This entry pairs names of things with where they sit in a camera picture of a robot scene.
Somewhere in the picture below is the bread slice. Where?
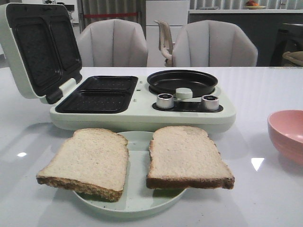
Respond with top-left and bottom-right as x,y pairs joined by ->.
146,126 -> 235,189
36,128 -> 129,202

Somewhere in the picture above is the silver control knob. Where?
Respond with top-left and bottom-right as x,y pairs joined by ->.
201,95 -> 220,111
156,93 -> 174,109

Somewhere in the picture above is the black round frying pan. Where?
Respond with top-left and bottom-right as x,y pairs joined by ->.
147,70 -> 218,97

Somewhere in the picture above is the white cabinet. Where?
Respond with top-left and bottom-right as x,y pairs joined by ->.
146,0 -> 190,67

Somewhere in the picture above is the right grey upholstered chair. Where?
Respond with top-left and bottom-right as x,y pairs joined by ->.
172,20 -> 258,67

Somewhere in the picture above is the right silver control knob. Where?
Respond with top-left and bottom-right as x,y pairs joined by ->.
201,95 -> 220,111

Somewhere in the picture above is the fruit plate on counter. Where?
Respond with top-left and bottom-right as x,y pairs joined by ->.
244,0 -> 266,9

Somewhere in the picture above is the green breakfast maker lid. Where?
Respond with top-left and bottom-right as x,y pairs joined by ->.
0,3 -> 82,104

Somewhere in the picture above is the beige plastic chair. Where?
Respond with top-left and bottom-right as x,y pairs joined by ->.
154,20 -> 174,67

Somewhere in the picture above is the left grey upholstered chair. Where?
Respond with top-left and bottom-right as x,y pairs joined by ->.
78,19 -> 148,67

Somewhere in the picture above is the left silver control knob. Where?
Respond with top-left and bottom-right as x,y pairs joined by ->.
156,93 -> 174,109

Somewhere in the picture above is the grey upholstered chair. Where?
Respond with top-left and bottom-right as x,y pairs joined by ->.
78,19 -> 148,67
172,20 -> 258,67

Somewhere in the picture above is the green round plate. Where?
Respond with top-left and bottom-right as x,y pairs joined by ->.
74,131 -> 186,218

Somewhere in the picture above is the pink bowl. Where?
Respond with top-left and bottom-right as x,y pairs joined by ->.
267,110 -> 303,165

